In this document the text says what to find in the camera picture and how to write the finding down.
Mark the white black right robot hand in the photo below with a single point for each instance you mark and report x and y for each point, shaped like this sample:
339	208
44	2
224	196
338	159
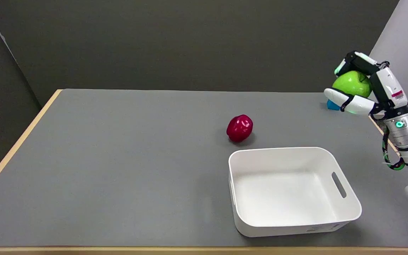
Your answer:
388	86

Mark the green apple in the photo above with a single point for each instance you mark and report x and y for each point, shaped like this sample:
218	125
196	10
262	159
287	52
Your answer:
353	83

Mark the white plastic box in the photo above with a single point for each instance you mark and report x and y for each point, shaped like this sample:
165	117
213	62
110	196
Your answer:
292	191

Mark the red apple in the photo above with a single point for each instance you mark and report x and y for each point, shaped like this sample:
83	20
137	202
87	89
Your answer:
239	128

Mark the small blue object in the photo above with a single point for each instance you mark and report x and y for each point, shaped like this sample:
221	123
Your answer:
332	105

